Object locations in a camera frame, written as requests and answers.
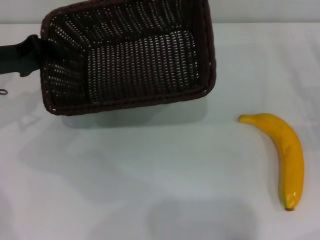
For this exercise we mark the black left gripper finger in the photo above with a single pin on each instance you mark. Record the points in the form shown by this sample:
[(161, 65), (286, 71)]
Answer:
[(22, 67), (27, 51)]

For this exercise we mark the dark brown woven basket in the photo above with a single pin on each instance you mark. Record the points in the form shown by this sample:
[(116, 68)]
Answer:
[(140, 62)]

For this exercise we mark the yellow banana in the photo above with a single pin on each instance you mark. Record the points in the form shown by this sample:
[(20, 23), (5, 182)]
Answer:
[(290, 150)]

